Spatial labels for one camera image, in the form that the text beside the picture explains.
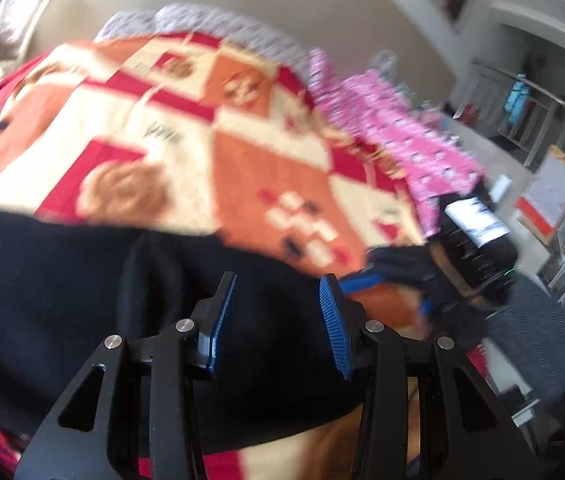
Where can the small floral pillow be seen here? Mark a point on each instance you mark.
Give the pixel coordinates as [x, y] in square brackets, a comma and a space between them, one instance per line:
[125, 25]

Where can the large floral pillow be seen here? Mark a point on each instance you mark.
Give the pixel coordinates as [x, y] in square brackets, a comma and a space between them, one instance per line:
[232, 30]

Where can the metal rack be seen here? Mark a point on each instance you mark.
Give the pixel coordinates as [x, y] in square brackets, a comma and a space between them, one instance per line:
[562, 125]

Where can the orange red printed blanket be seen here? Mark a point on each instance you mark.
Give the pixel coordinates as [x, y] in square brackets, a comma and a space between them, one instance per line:
[252, 175]

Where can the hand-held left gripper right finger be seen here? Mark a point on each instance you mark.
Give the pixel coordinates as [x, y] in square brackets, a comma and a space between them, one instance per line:
[335, 325]

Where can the white red box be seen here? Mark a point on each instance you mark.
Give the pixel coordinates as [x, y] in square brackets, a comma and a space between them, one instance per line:
[547, 195]

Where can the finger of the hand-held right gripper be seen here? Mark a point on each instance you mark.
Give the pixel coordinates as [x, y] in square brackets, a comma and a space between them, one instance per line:
[455, 315]
[362, 280]

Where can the pink penguin print blanket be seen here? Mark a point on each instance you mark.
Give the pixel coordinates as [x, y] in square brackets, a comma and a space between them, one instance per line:
[402, 130]

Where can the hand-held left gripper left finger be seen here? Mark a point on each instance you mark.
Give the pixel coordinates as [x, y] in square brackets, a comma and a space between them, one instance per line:
[224, 320]

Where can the black pants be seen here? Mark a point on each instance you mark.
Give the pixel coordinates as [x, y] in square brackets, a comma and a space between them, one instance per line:
[62, 270]

